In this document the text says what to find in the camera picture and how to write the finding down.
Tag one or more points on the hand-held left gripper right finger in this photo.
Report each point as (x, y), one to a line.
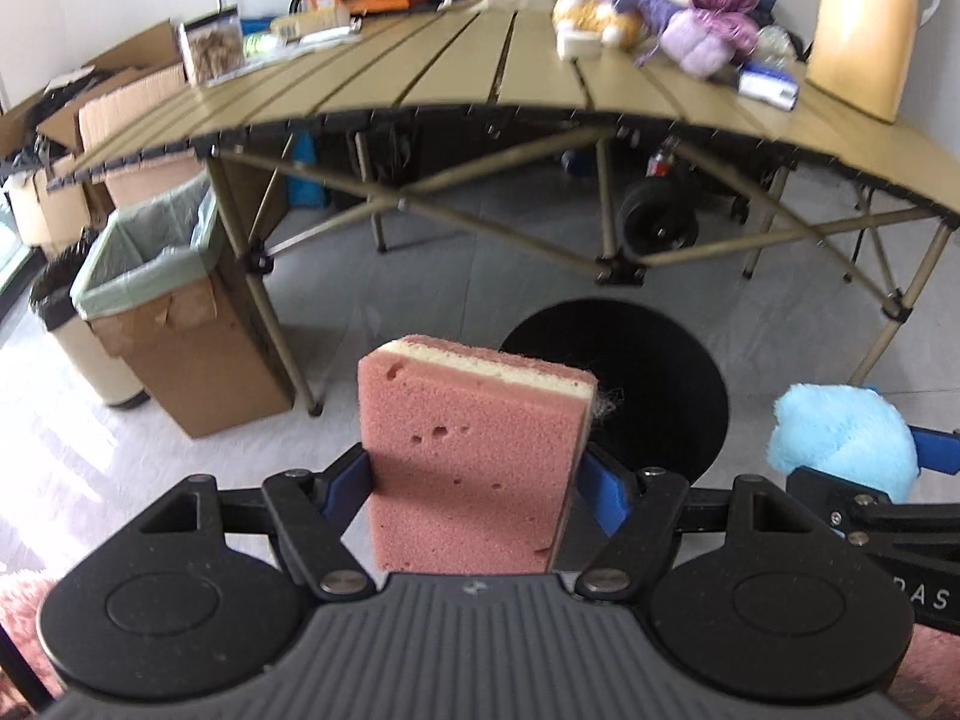
(604, 491)

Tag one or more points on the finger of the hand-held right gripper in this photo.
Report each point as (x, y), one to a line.
(937, 450)
(840, 502)

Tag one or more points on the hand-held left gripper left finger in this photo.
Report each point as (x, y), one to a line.
(349, 480)

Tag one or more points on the blue fluffy cloth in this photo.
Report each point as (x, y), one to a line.
(840, 435)

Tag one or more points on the black round bin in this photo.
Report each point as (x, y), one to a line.
(660, 390)

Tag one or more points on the pink sponge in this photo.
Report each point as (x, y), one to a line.
(465, 465)

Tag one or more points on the iridescent plastic wrap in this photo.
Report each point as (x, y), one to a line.
(776, 45)

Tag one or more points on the lavender towel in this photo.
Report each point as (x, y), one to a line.
(694, 41)

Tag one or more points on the beige trash can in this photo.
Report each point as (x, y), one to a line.
(97, 367)

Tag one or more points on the cardboard box bin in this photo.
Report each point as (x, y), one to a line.
(202, 360)

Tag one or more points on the black trolley wheel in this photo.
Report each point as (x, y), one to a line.
(656, 217)

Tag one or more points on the green plastic bag liner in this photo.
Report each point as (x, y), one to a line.
(142, 247)

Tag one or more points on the blue box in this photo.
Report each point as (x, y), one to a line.
(307, 169)

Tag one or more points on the blue white packet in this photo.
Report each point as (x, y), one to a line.
(769, 86)

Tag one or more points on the tan folding table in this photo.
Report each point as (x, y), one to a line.
(450, 67)

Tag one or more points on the beige thermos jug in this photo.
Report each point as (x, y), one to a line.
(870, 30)

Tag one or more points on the large open cardboard box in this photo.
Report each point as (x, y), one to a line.
(120, 112)

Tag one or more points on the small green bottle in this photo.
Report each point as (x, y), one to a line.
(262, 43)

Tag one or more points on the white sponge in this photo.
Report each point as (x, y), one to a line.
(579, 46)

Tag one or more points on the clear snack jar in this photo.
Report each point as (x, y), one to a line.
(214, 49)

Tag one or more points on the small tan carton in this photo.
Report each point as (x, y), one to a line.
(311, 21)

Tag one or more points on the yellow plush toy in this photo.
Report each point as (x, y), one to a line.
(592, 11)

